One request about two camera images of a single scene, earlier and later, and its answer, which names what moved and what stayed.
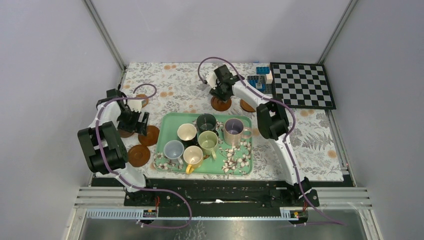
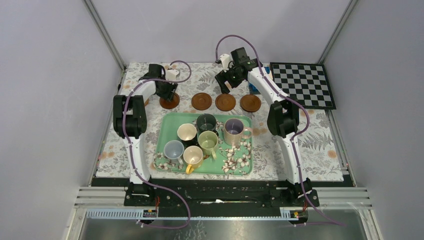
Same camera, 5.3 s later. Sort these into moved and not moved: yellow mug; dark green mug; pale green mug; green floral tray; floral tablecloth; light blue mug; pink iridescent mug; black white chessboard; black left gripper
Moved: black left gripper
Not moved: floral tablecloth; light blue mug; pink iridescent mug; yellow mug; dark green mug; black white chessboard; green floral tray; pale green mug
